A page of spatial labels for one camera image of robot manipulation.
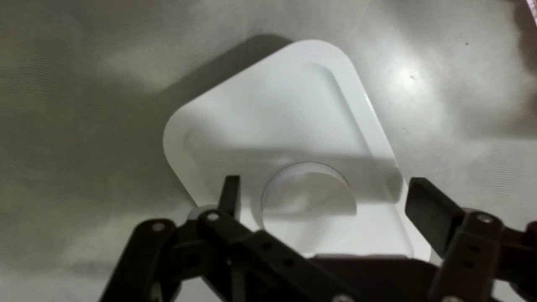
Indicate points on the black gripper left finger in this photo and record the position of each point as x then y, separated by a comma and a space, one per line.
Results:
230, 195

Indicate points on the white container lid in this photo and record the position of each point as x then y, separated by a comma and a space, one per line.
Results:
314, 165

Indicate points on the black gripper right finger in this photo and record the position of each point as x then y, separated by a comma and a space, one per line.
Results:
433, 213

